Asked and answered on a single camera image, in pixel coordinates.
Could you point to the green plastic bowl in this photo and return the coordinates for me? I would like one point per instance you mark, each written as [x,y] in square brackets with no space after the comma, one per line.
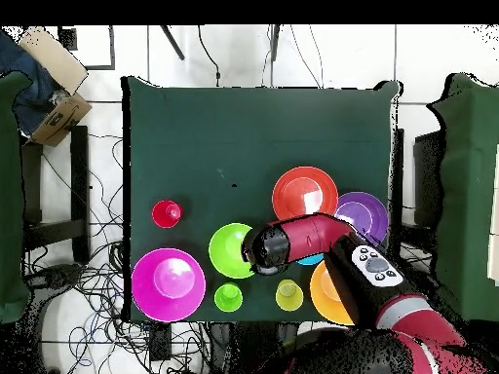
[226,251]

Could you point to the red-orange plastic bowl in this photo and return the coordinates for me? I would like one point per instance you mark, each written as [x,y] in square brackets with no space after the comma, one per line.
[304,191]

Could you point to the purple plastic bowl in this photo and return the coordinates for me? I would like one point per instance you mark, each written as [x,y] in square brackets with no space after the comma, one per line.
[366,214]

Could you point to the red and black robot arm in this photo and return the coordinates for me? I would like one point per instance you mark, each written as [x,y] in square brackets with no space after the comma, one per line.
[312,237]

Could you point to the small blue plastic bowl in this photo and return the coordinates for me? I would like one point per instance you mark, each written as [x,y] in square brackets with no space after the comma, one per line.
[310,260]

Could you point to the red plastic cup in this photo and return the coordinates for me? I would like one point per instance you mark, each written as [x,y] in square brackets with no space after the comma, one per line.
[167,214]

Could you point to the green plastic cup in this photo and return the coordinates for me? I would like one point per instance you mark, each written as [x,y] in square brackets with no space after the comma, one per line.
[228,298]

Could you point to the yellow plastic cup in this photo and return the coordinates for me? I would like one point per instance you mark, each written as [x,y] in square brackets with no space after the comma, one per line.
[289,296]

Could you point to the dark green tablecloth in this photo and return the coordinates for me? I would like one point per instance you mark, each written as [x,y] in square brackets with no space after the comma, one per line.
[175,128]

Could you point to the pink plastic bowl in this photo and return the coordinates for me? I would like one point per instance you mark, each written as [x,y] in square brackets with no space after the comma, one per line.
[167,284]

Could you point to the orange plastic bowl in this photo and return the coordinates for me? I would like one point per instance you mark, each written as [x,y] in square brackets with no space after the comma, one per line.
[323,300]

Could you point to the black power box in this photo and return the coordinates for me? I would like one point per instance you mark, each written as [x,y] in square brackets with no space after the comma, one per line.
[160,343]

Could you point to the black stand leg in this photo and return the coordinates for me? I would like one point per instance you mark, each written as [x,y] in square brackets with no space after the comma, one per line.
[173,43]
[274,43]

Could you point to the brown cardboard box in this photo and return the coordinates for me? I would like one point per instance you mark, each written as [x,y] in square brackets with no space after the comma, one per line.
[58,120]

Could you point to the green-covered side table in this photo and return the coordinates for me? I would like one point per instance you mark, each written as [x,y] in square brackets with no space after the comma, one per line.
[9,194]
[468,175]

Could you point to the beige cardboard sheet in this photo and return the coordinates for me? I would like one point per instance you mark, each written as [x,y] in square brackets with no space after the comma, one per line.
[54,58]

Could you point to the blue cloth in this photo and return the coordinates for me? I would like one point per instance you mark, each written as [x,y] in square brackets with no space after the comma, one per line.
[27,89]

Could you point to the black chair frame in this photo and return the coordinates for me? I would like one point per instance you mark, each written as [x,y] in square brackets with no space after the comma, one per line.
[427,175]
[80,194]

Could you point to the grey metal frame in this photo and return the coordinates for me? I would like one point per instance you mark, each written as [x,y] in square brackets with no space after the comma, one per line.
[112,46]

